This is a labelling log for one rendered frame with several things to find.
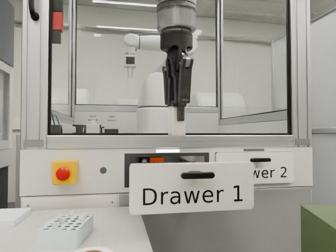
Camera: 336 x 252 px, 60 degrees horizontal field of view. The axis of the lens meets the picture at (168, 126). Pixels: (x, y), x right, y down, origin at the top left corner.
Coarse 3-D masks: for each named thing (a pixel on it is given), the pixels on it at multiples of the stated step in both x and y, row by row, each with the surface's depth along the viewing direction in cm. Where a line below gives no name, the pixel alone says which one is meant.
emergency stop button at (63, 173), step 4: (60, 168) 86; (64, 168) 86; (56, 172) 86; (60, 172) 86; (64, 172) 86; (68, 172) 87; (56, 176) 86; (60, 176) 86; (64, 176) 86; (68, 176) 87
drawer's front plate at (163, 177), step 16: (144, 176) 64; (160, 176) 65; (176, 176) 65; (224, 176) 67; (240, 176) 68; (160, 192) 64; (208, 192) 66; (224, 192) 67; (240, 192) 68; (144, 208) 64; (160, 208) 64; (176, 208) 65; (192, 208) 66; (208, 208) 66; (224, 208) 67; (240, 208) 68
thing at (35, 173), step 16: (32, 160) 92; (48, 160) 92; (80, 160) 94; (96, 160) 95; (112, 160) 96; (128, 160) 97; (176, 160) 142; (192, 160) 117; (208, 160) 102; (304, 160) 108; (32, 176) 91; (48, 176) 92; (80, 176) 94; (96, 176) 95; (112, 176) 96; (128, 176) 97; (304, 176) 108; (32, 192) 91; (48, 192) 92; (64, 192) 93; (80, 192) 94; (96, 192) 95; (112, 192) 96
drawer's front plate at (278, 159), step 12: (216, 156) 101; (228, 156) 101; (240, 156) 102; (252, 156) 103; (264, 156) 104; (276, 156) 104; (288, 156) 105; (264, 168) 103; (276, 168) 104; (288, 168) 105; (264, 180) 103; (276, 180) 104; (288, 180) 105
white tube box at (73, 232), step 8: (56, 216) 69; (64, 216) 71; (88, 216) 71; (48, 224) 64; (64, 224) 64; (72, 224) 64; (80, 224) 64; (88, 224) 68; (40, 232) 60; (48, 232) 60; (56, 232) 60; (64, 232) 60; (72, 232) 59; (80, 232) 62; (88, 232) 68; (40, 240) 60; (48, 240) 60; (56, 240) 60; (64, 240) 59; (72, 240) 59; (80, 240) 62; (72, 248) 59
